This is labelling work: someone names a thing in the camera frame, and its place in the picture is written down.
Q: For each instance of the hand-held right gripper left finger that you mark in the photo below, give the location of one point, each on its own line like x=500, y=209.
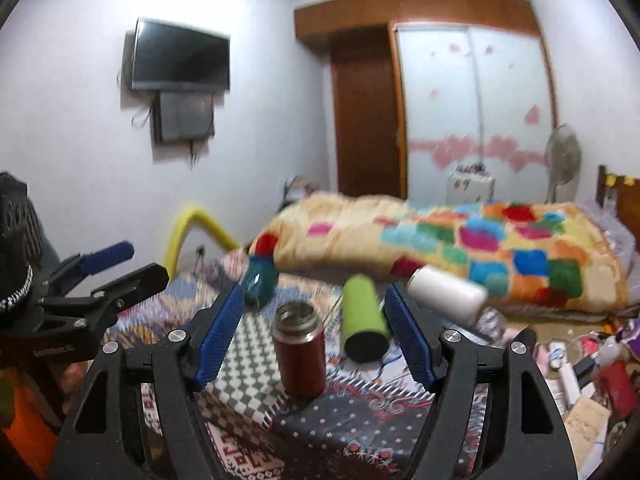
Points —
x=220, y=335

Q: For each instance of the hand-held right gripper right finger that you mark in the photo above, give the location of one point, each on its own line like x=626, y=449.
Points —
x=407, y=335

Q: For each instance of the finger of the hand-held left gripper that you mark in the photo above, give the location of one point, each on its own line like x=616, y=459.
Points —
x=107, y=254
x=135, y=281

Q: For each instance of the green cup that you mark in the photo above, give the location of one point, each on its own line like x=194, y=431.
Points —
x=364, y=315

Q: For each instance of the white cup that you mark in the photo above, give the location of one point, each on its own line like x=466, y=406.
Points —
x=445, y=294

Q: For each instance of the teal cup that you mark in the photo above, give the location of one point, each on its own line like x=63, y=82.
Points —
x=260, y=282

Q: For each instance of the red metal cup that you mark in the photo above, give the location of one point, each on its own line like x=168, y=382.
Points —
x=299, y=355

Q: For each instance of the grey checked cloth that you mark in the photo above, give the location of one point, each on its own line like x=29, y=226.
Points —
x=250, y=390

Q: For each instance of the yellow foam tube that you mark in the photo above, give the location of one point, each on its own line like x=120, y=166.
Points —
x=182, y=225

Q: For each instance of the colourful patchwork quilt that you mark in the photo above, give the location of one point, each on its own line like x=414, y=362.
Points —
x=450, y=245

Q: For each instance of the patterned blanket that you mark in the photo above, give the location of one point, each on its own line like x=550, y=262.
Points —
x=350, y=430

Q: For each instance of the white box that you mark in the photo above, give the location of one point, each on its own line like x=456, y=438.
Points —
x=470, y=187

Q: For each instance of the orange cloth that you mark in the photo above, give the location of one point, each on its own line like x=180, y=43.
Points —
x=25, y=425

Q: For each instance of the pile of assorted clutter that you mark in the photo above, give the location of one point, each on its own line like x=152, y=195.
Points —
x=590, y=385

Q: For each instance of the wooden wardrobe with sliding doors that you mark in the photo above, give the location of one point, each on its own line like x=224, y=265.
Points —
x=365, y=110

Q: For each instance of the standing fan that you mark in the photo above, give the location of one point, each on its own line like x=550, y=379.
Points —
x=564, y=155

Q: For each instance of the wooden headboard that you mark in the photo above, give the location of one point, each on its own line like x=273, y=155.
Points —
x=625, y=200

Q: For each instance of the dark wall panel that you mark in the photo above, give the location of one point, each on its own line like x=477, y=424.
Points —
x=184, y=117

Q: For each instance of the wall television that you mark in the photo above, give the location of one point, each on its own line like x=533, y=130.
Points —
x=180, y=55

